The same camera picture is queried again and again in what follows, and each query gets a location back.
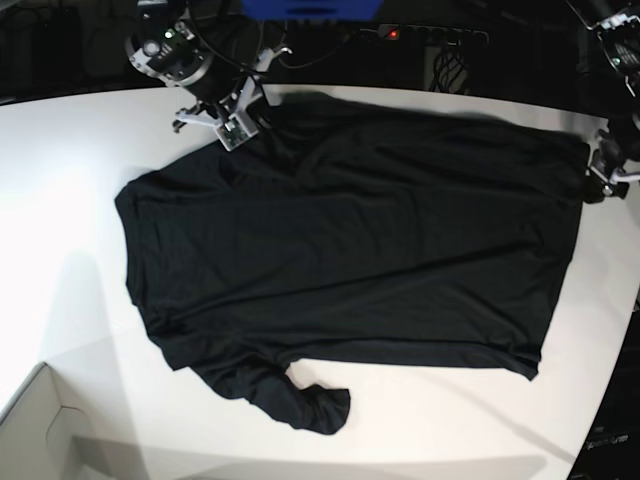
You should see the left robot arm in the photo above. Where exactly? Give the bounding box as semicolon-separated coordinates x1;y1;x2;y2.
568;1;639;204

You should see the black t-shirt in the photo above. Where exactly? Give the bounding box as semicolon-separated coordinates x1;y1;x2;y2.
115;95;590;435

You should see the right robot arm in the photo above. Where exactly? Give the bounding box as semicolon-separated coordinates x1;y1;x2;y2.
125;1;292;151

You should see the black power strip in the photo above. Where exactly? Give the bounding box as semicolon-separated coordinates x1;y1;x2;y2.
377;23;490;45

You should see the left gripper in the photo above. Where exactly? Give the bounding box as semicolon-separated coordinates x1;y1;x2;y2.
582;130;639;204

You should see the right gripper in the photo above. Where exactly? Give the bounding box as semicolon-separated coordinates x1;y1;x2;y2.
172;45;292;151

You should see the black cable bundle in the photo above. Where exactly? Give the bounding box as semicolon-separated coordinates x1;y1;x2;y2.
429;44;471;96

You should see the blue bin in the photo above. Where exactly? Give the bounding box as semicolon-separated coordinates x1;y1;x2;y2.
241;0;383;21

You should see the grey looped cable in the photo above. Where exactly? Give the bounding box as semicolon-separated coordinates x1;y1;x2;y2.
249;19;351;78

